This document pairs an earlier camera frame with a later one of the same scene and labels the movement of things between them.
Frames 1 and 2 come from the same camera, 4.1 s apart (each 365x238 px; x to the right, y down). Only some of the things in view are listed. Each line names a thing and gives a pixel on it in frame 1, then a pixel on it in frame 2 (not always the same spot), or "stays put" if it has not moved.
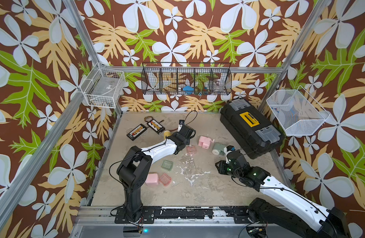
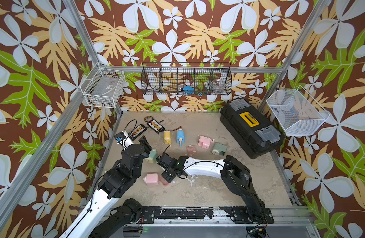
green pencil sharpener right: [218, 149] stays put
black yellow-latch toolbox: [255, 133] stays put
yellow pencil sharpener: [166, 133] stays put
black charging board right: [156, 126] stays put
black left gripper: [187, 142] to [144, 146]
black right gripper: [220, 164] to [163, 175]
